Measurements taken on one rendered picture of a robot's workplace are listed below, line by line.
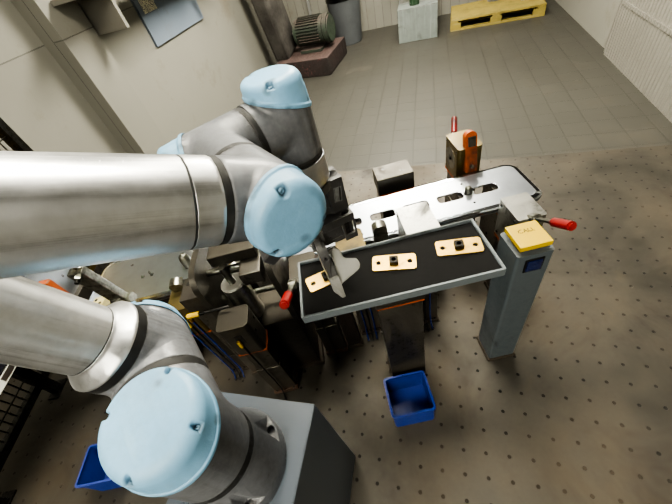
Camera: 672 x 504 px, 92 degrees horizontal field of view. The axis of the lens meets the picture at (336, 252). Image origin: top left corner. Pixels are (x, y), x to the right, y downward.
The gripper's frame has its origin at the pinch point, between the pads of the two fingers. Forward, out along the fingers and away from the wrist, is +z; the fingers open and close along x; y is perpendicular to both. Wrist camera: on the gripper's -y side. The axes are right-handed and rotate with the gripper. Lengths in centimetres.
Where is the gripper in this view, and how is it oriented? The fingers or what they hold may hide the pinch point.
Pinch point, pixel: (325, 271)
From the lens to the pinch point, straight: 62.4
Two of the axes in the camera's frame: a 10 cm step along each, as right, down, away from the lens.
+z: 2.1, 6.7, 7.1
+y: 9.0, -4.2, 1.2
